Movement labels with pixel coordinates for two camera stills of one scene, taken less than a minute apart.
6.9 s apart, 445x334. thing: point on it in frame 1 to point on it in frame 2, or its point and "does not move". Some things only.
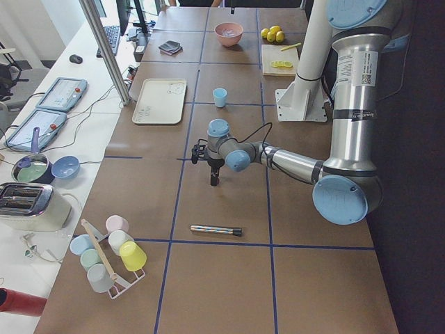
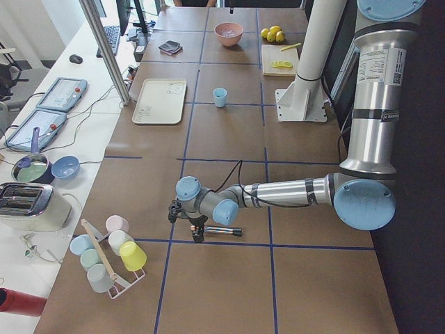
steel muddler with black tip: [236, 231] does not move
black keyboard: [112, 33] does not move
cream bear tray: [160, 101] does not move
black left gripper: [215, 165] to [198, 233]
